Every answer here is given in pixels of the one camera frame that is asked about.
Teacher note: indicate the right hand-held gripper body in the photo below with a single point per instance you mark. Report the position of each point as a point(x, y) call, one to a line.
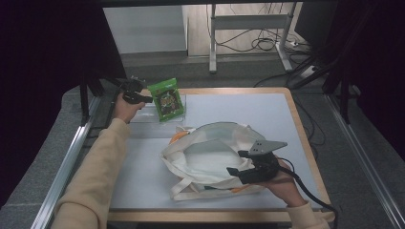
point(262, 165)

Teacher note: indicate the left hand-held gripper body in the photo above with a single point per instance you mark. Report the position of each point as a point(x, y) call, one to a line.
point(130, 89)

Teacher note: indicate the clear plastic box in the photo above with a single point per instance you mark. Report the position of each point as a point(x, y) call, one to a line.
point(146, 114)

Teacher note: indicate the green snack packet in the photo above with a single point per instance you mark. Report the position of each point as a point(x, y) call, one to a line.
point(167, 100)

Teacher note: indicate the white tote bag orange green print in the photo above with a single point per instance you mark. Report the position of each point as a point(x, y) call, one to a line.
point(207, 165)

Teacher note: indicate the person's left hand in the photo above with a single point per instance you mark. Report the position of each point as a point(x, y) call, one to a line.
point(125, 109)

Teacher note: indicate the person's right hand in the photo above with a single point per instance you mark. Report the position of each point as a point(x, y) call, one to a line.
point(285, 187)

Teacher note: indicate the black metal stand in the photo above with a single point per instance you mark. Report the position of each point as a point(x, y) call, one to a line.
point(84, 98)
point(344, 95)

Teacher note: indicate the light grey table mat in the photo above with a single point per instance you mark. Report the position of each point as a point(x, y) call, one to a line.
point(280, 111)

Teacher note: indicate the white panel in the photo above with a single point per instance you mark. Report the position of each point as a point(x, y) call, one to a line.
point(143, 28)

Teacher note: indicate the dark curtain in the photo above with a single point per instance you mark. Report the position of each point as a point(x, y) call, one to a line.
point(41, 63)
point(385, 63)

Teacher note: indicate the white power strip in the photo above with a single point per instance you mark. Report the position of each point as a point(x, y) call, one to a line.
point(309, 71)

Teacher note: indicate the aluminium floor rail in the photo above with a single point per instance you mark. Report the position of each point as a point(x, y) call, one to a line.
point(63, 168)
point(366, 162)

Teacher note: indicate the white metal desk frame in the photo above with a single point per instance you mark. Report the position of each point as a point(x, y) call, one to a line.
point(248, 21)

